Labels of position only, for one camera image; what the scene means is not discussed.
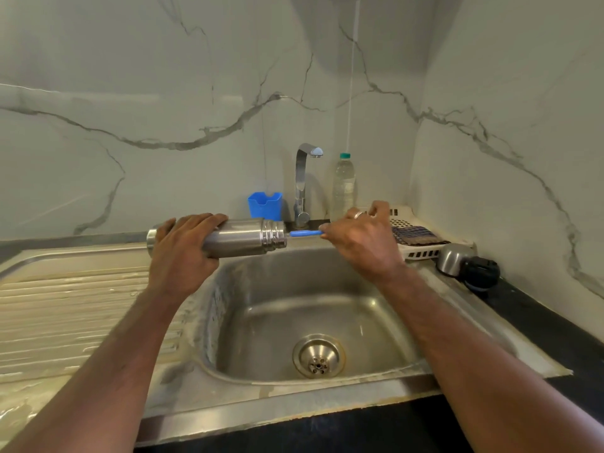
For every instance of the person's left hand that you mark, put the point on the person's left hand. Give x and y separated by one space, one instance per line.
181 259

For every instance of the person's right hand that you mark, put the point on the person's right hand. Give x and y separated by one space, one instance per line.
363 249

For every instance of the person's left fingers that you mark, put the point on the person's left fingers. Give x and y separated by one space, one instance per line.
198 222

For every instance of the person's right thumb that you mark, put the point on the person's right thumb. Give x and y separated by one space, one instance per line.
331 232

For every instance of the blue bottle brush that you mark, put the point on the blue bottle brush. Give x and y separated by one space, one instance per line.
304 233

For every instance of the stainless steel bottle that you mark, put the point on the stainless steel bottle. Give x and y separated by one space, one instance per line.
240 238

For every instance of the person's right forearm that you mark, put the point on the person's right forearm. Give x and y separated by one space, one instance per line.
476 367

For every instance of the person's left forearm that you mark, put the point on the person's left forearm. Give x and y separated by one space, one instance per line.
99 377

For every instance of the clear plastic water bottle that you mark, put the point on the clear plastic water bottle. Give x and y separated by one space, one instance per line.
343 186

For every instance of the chrome sink faucet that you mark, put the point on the chrome sink faucet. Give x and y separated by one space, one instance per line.
301 183

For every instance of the blue plastic sponge holder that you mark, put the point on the blue plastic sponge holder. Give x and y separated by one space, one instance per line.
264 206

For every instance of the stainless steel sink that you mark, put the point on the stainless steel sink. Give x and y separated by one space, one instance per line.
283 301

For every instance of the dark checked cloth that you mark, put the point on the dark checked cloth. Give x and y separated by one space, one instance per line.
417 234

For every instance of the white plastic basket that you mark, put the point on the white plastic basket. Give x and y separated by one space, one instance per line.
424 252

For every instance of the round steel drain strainer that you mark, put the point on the round steel drain strainer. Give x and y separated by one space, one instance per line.
318 356

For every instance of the steel and black bottle cap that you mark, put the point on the steel and black bottle cap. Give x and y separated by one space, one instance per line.
465 266

